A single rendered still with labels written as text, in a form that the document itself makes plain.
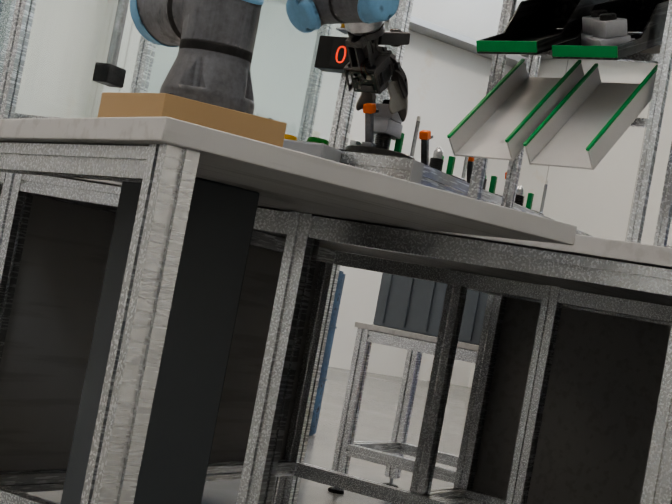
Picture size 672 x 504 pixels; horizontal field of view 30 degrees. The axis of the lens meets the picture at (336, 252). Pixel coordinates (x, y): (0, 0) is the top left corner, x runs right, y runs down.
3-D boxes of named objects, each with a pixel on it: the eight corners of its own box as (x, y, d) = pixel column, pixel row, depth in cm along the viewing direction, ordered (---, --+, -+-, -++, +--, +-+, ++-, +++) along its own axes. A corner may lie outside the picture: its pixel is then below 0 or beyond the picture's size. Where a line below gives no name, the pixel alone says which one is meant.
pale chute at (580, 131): (594, 170, 216) (588, 148, 214) (528, 164, 225) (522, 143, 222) (663, 86, 232) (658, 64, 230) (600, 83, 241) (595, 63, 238)
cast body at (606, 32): (600, 57, 221) (599, 17, 219) (587, 54, 225) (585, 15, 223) (641, 50, 224) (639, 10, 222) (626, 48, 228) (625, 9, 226)
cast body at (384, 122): (386, 133, 246) (392, 98, 246) (367, 131, 248) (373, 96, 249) (405, 141, 253) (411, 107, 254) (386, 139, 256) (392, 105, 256)
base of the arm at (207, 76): (179, 98, 188) (191, 33, 188) (144, 99, 201) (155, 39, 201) (268, 119, 196) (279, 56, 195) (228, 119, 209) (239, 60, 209)
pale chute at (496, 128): (513, 161, 224) (507, 140, 221) (453, 156, 232) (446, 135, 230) (586, 80, 240) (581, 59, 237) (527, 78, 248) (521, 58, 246)
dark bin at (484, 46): (536, 54, 226) (534, 13, 224) (476, 53, 235) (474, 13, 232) (613, 30, 246) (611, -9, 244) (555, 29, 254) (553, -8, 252)
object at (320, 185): (161, 140, 144) (166, 116, 144) (-86, 136, 216) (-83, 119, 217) (574, 245, 185) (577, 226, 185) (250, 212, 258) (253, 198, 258)
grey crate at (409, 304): (529, 355, 423) (541, 288, 424) (369, 323, 454) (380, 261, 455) (570, 361, 459) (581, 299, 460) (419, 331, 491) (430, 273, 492)
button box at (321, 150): (318, 175, 227) (324, 142, 227) (224, 163, 237) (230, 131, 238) (336, 182, 233) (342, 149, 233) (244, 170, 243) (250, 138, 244)
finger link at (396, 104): (392, 133, 246) (372, 92, 242) (405, 117, 250) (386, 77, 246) (405, 131, 244) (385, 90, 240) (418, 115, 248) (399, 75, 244)
